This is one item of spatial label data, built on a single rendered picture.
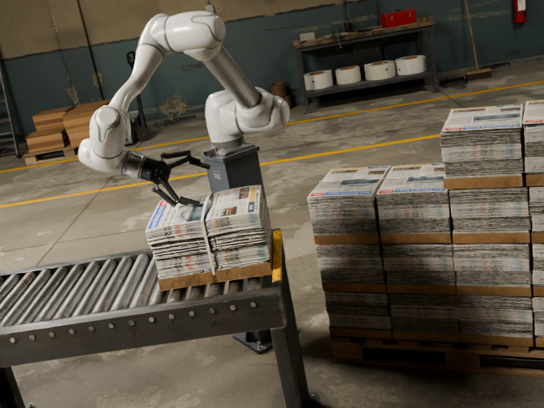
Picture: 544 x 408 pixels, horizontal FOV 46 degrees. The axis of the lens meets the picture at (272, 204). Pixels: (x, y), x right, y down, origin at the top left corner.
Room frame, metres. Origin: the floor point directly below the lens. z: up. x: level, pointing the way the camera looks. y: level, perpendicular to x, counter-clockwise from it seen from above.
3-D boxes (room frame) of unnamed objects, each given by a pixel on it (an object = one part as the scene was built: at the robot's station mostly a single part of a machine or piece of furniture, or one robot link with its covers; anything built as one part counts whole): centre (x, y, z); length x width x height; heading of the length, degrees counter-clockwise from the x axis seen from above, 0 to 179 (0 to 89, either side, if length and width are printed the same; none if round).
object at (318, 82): (8.57, -1.55, 0.55); 1.80 x 0.70 x 1.09; 86
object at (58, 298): (2.10, 0.81, 0.77); 0.47 x 0.05 x 0.05; 176
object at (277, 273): (2.03, 0.01, 0.81); 0.43 x 0.03 x 0.02; 176
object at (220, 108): (2.90, 0.14, 1.17); 0.18 x 0.16 x 0.22; 64
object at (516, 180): (2.42, -0.87, 0.86); 0.38 x 0.29 x 0.04; 155
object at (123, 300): (2.08, 0.55, 0.77); 0.47 x 0.05 x 0.05; 176
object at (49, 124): (8.61, 2.46, 0.28); 1.20 x 0.83 x 0.57; 86
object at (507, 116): (2.41, -0.88, 1.06); 0.37 x 0.29 x 0.01; 155
